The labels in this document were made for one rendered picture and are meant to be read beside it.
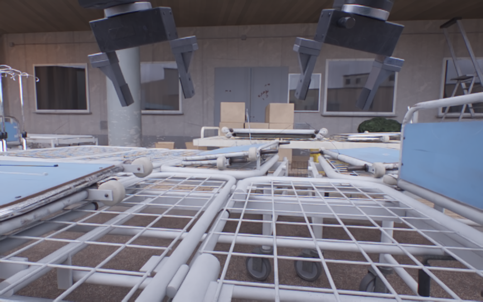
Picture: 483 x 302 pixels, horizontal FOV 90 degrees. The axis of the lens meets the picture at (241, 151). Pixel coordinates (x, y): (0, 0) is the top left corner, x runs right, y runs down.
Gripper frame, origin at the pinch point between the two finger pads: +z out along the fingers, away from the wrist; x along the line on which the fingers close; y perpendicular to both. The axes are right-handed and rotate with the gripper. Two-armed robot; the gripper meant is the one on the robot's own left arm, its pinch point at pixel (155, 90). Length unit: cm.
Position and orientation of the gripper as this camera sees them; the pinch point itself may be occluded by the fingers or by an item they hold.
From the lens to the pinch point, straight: 51.3
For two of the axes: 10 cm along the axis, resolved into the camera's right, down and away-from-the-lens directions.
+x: -9.8, 0.8, 1.8
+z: 1.6, 8.7, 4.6
